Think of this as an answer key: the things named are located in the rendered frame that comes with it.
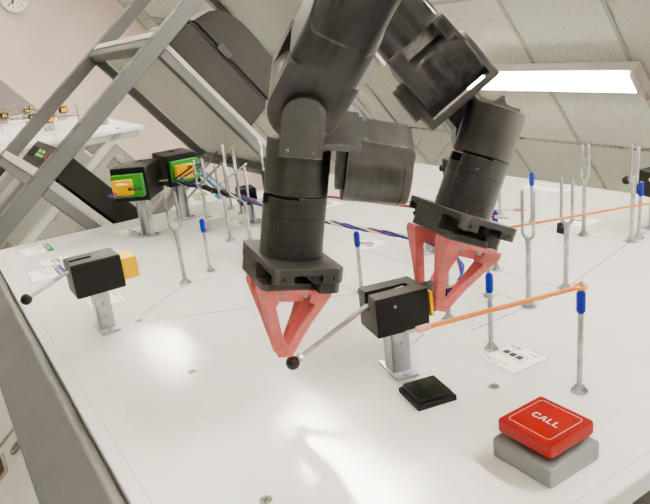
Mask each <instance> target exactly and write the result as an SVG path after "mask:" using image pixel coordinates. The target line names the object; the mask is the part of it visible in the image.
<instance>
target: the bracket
mask: <svg viewBox="0 0 650 504"><path fill-rule="evenodd" d="M383 343H384V355H385V359H384V360H381V361H378V363H379V364H380V365H381V366H382V367H383V368H384V369H385V370H386V371H387V372H388V373H389V374H390V375H392V376H393V377H394V378H395V379H396V380H397V381H398V382H400V381H403V380H406V379H410V378H413V377H417V376H419V373H418V372H417V371H416V370H414V369H413V368H412V367H411V357H410V343H409V333H406V332H403V333H399V334H395V335H392V336H388V337H384V338H383Z"/></svg>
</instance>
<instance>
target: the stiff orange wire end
mask: <svg viewBox="0 0 650 504"><path fill-rule="evenodd" d="M577 286H580V284H579V283H575V284H573V285H572V287H569V288H565V289H561V290H557V291H554V292H550V293H546V294H542V295H538V296H534V297H530V298H526V299H523V300H519V301H515V302H511V303H507V304H503V305H499V306H496V307H492V308H488V309H484V310H480V311H476V312H472V313H468V314H465V315H461V316H457V317H453V318H449V319H445V320H441V321H438V322H434V323H426V324H422V325H419V326H416V327H415V329H411V330H407V331H406V333H411V332H415V331H416V332H423V331H426V330H430V329H431V328H434V327H438V326H442V325H446V324H450V323H453V322H457V321H461V320H465V319H469V318H473V317H476V316H480V315H484V314H488V313H492V312H496V311H499V310H503V309H507V308H511V307H515V306H519V305H522V304H526V303H530V302H534V301H538V300H542V299H545V298H549V297H553V296H557V295H561V294H564V293H568V292H572V291H576V290H578V291H583V290H587V289H588V285H587V284H583V287H577Z"/></svg>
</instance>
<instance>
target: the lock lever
mask: <svg viewBox="0 0 650 504"><path fill-rule="evenodd" d="M366 309H369V304H368V303H367V304H365V305H363V306H361V307H360V308H359V309H357V310H356V311H355V312H354V313H353V314H351V315H350V316H349V317H348V318H346V319H345V320H344V321H342V322H341V323H340V324H339V325H337V326H336V327H335V328H333V329H332V330H331V331H329V332H328V333H327V334H326V335H324V336H323V337H322V338H320V339H319V340H318V341H316V342H315V343H314V344H313V345H311V346H310V347H309V348H307V349H306V350H305V351H303V352H302V353H297V355H296V356H297V357H298V359H299V361H300V362H302V361H303V358H304V357H305V356H307V355H308V354H309V353H311V352H312V351H313V350H315V349H316V348H317V347H319V346H320V345H321V344H322V343H324V342H325V341H326V340H328V339H329V338H330V337H332V336H333V335H334V334H335V333H337V332H338V331H339V330H341V329H342V328H343V327H344V326H346V325H347V324H348V323H350V322H351V321H352V320H353V319H355V318H356V317H357V316H358V315H360V314H361V313H362V312H363V311H365V310H366Z"/></svg>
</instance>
